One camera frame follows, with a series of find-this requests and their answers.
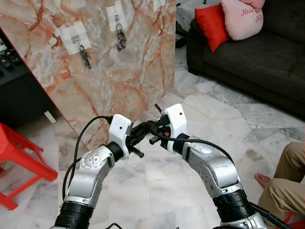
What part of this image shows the marble pattern table top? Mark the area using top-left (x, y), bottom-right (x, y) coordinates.
top-left (0, 0), bottom-right (177, 144)

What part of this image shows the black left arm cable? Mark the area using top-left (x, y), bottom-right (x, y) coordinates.
top-left (62, 115), bottom-right (112, 201)

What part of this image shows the pink printed pillow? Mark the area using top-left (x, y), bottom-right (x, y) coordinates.
top-left (220, 0), bottom-right (264, 41)

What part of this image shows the small white block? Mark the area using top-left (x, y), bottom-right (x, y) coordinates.
top-left (44, 111), bottom-right (57, 124)

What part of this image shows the bulky dark key bunch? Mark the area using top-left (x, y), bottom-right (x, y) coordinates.
top-left (116, 24), bottom-right (128, 52)

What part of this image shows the red pillow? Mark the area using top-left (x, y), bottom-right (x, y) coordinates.
top-left (194, 4), bottom-right (231, 53)

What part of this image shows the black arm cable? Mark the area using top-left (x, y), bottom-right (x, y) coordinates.
top-left (62, 115), bottom-right (112, 201)
top-left (162, 129), bottom-right (235, 167)

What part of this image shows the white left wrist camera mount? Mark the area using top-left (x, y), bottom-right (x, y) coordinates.
top-left (109, 114), bottom-right (133, 159)

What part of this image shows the person in khaki trousers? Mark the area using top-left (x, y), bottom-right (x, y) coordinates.
top-left (254, 142), bottom-right (305, 229)

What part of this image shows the black TV cabinet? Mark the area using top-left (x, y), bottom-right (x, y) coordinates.
top-left (0, 29), bottom-right (55, 129)

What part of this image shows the plain pink cushion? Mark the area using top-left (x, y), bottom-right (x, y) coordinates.
top-left (247, 0), bottom-right (265, 12)

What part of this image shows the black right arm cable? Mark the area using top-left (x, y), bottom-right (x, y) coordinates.
top-left (162, 129), bottom-right (235, 167)

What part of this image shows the black remote control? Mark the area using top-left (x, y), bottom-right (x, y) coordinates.
top-left (0, 55), bottom-right (11, 70)
top-left (7, 50), bottom-right (22, 65)

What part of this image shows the dark grey sofa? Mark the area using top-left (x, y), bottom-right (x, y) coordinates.
top-left (186, 0), bottom-right (305, 117)

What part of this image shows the red plastic stool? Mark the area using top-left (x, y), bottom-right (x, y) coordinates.
top-left (0, 123), bottom-right (59, 210)
top-left (285, 212), bottom-right (305, 229)

